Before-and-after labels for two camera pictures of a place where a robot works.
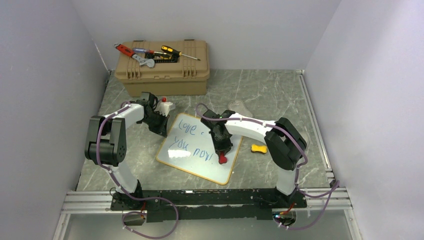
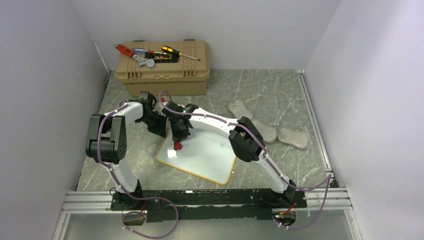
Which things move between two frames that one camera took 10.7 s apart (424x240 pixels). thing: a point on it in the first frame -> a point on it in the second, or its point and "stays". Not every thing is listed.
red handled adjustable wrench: [149, 62] stays
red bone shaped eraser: [222, 159] -> [177, 145]
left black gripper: [161, 130] stays
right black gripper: [225, 147] -> [178, 137]
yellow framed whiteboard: [189, 147] stays
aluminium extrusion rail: [319, 201] stays
